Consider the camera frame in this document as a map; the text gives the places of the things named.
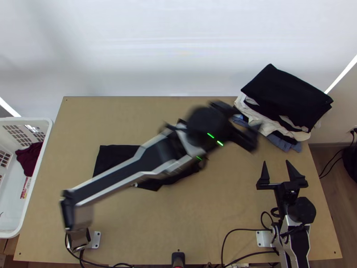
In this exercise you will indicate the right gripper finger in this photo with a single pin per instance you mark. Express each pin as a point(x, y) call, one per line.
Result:
point(265, 174)
point(293, 176)

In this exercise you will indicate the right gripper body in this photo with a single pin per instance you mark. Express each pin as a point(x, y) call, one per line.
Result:
point(288, 192)

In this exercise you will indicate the black t-shirt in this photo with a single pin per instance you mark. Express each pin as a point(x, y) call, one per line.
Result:
point(111, 159)

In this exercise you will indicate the pile of folded clothes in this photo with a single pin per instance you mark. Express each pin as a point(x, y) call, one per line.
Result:
point(284, 103)

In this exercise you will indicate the white laundry basket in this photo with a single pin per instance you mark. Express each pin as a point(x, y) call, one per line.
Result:
point(16, 206)

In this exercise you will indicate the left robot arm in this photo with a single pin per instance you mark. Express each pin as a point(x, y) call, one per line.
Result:
point(117, 173)

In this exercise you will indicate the dark red garment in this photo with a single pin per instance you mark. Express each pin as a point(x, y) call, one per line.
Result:
point(29, 159)

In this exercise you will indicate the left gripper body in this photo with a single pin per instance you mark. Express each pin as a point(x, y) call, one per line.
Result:
point(245, 138)

